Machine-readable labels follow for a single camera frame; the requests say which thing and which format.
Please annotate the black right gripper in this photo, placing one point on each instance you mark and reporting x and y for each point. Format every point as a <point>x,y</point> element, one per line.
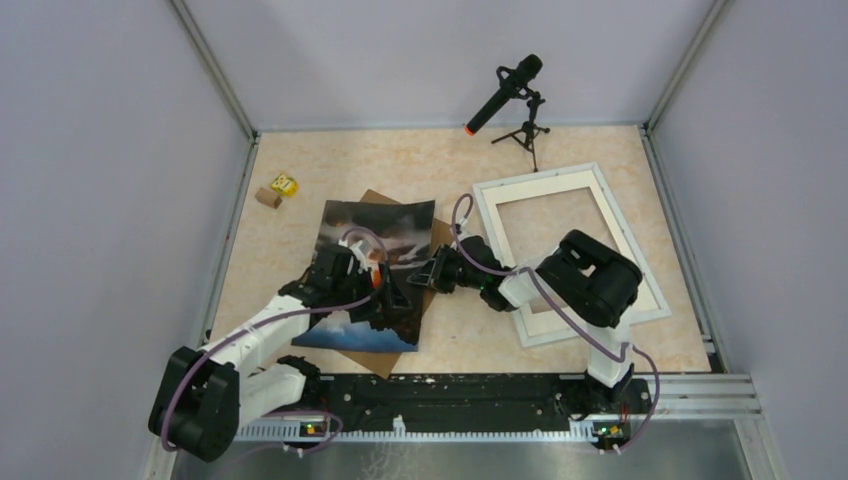
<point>424,276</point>

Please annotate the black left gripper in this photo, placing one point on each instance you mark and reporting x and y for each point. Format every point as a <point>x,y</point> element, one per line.
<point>386,297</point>

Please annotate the sunset landscape photo print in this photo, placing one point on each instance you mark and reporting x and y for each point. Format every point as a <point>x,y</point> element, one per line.
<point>404,233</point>

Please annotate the brown cardboard backing board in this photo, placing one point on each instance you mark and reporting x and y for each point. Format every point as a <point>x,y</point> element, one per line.
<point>382,364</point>

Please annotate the white picture frame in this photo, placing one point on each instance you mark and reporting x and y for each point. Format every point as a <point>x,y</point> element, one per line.
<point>536,329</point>

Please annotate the white photo mat board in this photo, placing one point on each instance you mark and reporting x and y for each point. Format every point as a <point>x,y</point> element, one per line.
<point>651,304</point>

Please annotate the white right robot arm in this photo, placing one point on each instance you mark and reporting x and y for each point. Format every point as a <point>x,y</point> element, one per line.
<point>587,284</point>

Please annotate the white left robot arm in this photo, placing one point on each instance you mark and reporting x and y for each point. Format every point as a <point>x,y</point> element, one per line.
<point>207,394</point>

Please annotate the yellow toy cube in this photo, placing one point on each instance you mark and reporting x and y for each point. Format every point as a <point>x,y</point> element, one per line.
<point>284,185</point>

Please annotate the small brown cardboard block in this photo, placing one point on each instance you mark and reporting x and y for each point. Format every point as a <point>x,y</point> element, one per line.
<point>268,197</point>

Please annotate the black mini tripod stand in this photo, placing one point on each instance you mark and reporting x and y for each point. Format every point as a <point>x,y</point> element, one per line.
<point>525,135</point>

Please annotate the black shotgun microphone orange tip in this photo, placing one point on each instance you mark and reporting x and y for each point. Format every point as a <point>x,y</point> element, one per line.
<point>513,84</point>

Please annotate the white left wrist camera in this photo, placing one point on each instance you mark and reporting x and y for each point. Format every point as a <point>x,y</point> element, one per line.
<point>368,256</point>

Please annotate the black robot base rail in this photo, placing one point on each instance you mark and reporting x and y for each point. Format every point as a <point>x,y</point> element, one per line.
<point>518,402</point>

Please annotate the white toothed cable channel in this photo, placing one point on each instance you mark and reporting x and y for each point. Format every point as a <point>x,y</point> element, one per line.
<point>292,431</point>

